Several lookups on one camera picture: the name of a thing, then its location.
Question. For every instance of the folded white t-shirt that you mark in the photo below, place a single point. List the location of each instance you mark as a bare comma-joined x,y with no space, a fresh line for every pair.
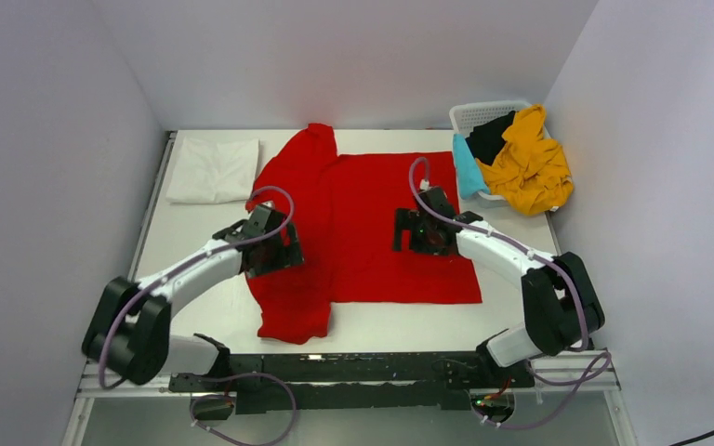
208,172

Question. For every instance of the black t-shirt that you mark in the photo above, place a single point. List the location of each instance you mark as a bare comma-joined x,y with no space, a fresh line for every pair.
486,141

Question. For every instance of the aluminium frame rail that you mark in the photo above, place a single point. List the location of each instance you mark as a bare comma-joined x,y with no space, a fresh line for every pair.
451,370

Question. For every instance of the white plastic laundry basket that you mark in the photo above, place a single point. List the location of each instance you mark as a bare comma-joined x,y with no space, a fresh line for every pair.
466,116

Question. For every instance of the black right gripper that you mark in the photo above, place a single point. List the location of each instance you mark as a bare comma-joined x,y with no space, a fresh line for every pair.
407,219

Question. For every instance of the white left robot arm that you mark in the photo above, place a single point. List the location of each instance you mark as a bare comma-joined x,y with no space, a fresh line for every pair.
130,331

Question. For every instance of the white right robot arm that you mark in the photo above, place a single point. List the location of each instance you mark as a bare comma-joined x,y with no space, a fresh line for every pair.
559,303

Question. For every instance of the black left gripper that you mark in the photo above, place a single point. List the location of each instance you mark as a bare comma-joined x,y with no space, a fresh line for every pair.
289,255

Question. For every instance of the red t-shirt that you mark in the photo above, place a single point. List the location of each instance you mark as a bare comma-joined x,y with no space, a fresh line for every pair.
343,208

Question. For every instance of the yellow t-shirt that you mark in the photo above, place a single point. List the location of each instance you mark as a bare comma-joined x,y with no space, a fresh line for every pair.
531,171

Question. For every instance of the teal t-shirt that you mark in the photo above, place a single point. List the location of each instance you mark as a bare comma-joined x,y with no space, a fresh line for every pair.
469,178

